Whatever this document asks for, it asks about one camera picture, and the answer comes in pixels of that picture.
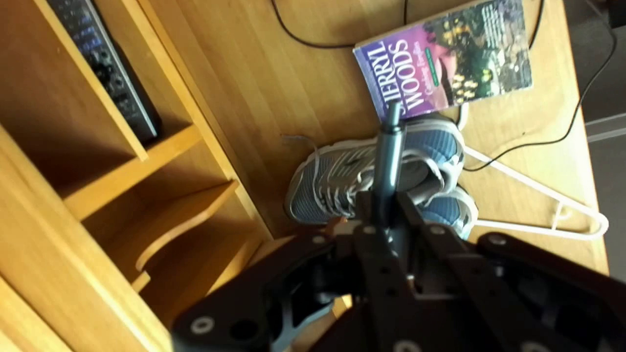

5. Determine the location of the purple paperback book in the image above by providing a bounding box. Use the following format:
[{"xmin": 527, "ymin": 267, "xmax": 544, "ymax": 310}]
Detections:
[{"xmin": 352, "ymin": 0, "xmax": 534, "ymax": 124}]

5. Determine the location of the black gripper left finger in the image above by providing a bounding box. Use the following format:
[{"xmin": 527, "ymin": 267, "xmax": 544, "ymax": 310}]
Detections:
[{"xmin": 171, "ymin": 187, "xmax": 388, "ymax": 352}]

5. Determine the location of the dark grey pen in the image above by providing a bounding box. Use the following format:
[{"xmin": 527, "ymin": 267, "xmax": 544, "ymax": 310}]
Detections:
[{"xmin": 370, "ymin": 99, "xmax": 409, "ymax": 226}]

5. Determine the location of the thin black mouse cable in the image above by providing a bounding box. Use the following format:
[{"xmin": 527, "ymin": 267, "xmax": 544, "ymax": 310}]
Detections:
[{"xmin": 268, "ymin": 0, "xmax": 620, "ymax": 175}]

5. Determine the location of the grey blue sneaker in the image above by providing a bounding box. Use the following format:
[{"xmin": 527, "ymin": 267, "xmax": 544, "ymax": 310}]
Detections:
[
  {"xmin": 417, "ymin": 185, "xmax": 480, "ymax": 240},
  {"xmin": 286, "ymin": 114, "xmax": 468, "ymax": 226}
]

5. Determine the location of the black remote control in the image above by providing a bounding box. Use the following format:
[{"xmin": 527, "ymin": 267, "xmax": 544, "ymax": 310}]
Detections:
[{"xmin": 47, "ymin": 0, "xmax": 165, "ymax": 142}]

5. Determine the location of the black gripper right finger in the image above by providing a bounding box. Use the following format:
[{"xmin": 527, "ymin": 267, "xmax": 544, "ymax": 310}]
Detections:
[{"xmin": 388, "ymin": 187, "xmax": 626, "ymax": 352}]

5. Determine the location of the white plastic clothes hanger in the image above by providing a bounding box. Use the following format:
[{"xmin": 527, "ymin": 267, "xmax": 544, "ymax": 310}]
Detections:
[{"xmin": 454, "ymin": 101, "xmax": 611, "ymax": 242}]

